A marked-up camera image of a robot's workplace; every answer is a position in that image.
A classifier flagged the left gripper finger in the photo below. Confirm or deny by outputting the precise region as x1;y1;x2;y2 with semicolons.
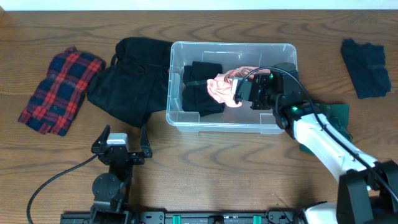
92;124;110;149
140;124;150;152

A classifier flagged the pink printed t-shirt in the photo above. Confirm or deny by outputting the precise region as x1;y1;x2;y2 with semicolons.
207;67;271;108

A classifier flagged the clear plastic storage bin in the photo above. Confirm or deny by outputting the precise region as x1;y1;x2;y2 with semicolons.
166;41;298;134

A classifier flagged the black taped garment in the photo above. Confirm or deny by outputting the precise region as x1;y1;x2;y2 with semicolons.
182;61;225;116

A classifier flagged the green taped garment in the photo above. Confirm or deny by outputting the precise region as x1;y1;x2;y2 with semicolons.
316;103;353;142

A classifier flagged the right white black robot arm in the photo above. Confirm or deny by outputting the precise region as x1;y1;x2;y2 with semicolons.
231;63;397;223

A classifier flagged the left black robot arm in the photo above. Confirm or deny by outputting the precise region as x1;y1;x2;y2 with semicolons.
89;125;152;224

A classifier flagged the red navy plaid shirt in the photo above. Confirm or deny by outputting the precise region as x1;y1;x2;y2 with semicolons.
18;47;106;136

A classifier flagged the large black folded garment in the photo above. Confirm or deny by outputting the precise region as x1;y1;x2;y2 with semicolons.
87;37;172;128

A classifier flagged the dark navy folded garment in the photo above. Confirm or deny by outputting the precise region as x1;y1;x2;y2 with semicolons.
341;39;392;99

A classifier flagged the left black cable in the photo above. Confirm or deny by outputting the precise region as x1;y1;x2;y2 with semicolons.
26;152;100;224

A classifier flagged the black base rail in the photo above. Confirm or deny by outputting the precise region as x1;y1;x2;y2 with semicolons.
60;211;306;224

